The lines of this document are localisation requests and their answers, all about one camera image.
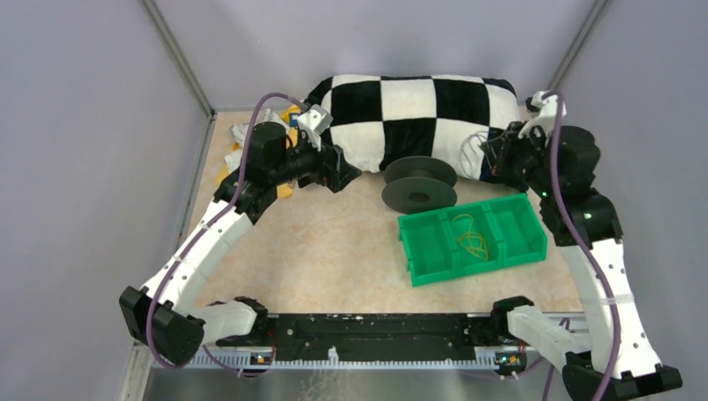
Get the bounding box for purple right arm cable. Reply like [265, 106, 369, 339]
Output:
[539, 91, 624, 401]

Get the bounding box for green three-compartment bin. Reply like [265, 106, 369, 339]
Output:
[397, 194, 548, 287]

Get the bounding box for dark grey filament spool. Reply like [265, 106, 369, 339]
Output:
[382, 156, 458, 215]

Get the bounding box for yellow wire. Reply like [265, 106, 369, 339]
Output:
[450, 213, 490, 262]

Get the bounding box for black white checkered blanket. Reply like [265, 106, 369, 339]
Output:
[303, 74, 520, 181]

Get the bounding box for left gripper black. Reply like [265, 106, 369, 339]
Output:
[270, 130, 361, 192]

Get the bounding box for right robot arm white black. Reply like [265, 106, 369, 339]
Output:
[480, 122, 683, 400]

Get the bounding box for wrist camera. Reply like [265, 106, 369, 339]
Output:
[518, 91, 566, 139]
[297, 105, 333, 135]

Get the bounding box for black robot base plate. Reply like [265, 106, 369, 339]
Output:
[216, 313, 519, 362]

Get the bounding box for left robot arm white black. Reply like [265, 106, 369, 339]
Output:
[119, 122, 362, 368]

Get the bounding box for grey slotted cable duct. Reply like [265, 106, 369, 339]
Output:
[165, 347, 532, 372]

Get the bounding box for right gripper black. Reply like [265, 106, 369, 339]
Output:
[481, 119, 558, 199]

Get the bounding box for white patterned cloth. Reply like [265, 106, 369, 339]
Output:
[224, 109, 290, 174]

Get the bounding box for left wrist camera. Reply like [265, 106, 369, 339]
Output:
[297, 105, 333, 135]

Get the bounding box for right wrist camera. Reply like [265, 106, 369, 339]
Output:
[518, 91, 566, 139]

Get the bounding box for yellow cloth with truck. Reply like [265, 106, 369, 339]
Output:
[215, 104, 321, 199]

